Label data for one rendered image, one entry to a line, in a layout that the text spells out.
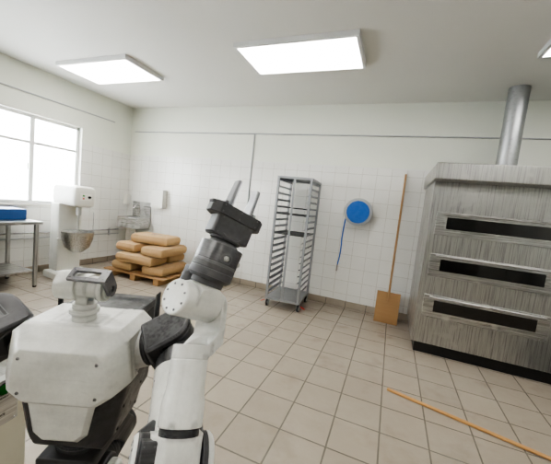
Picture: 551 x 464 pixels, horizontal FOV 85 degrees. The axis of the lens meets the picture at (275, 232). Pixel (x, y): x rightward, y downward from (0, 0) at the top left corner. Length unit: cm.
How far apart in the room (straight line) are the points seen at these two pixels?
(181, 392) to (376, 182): 423
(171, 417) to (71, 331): 35
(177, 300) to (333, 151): 430
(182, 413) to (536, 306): 358
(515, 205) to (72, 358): 358
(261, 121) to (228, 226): 466
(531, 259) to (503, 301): 48
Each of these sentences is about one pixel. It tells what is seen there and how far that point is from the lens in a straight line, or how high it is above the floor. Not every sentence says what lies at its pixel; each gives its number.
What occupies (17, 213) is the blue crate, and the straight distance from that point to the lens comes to 506.
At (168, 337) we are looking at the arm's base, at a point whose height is 110.
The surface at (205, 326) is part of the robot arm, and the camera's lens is 64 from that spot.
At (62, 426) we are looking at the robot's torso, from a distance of 91.
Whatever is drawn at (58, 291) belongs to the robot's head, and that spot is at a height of 118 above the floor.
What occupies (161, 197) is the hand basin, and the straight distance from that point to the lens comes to 598.
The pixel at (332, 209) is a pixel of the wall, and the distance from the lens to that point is 463.
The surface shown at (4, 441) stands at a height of 62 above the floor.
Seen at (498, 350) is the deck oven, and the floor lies 23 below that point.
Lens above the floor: 143
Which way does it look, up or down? 5 degrees down
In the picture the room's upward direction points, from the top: 6 degrees clockwise
